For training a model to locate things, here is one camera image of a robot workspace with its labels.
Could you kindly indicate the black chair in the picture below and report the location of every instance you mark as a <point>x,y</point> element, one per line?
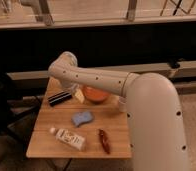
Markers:
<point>7,117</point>

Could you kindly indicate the translucent plastic cup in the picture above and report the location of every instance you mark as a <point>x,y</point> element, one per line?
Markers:
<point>121,104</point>

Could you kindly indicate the wooden folding table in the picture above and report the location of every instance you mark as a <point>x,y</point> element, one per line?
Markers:
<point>106,117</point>

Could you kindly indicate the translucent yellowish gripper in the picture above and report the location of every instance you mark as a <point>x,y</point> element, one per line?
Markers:
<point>79,95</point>

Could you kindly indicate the white tube with label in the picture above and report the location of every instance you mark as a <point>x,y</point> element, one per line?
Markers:
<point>68,137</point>

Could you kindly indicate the black striped eraser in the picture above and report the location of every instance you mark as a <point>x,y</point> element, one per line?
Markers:
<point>59,98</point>

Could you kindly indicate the orange ceramic bowl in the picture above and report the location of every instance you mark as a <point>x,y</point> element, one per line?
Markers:
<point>94,95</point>

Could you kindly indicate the dark red chili pepper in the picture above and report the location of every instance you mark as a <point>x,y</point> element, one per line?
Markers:
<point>104,141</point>

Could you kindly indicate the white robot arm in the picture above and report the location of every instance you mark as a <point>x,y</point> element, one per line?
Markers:
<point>152,101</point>

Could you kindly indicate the blue sponge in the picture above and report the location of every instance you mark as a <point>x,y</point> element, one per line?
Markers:
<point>82,118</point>

